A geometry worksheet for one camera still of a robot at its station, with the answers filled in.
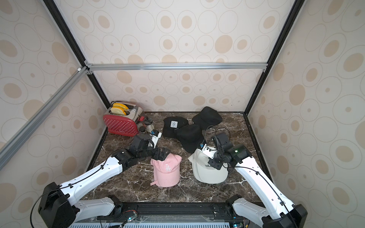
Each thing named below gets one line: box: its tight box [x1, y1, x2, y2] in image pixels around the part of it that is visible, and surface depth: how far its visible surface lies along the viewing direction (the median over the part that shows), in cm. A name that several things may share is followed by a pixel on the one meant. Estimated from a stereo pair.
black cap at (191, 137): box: [174, 124, 205, 154], surface depth 102 cm
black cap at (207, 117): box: [192, 106, 223, 131], surface depth 116 cm
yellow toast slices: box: [110, 103, 129, 116], surface depth 97 cm
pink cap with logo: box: [150, 152, 183, 188], surface depth 81 cm
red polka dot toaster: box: [103, 104, 145, 137], surface depth 99 cm
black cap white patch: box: [162, 116, 189, 139], surface depth 108 cm
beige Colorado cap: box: [187, 148, 229, 184], surface depth 81 cm
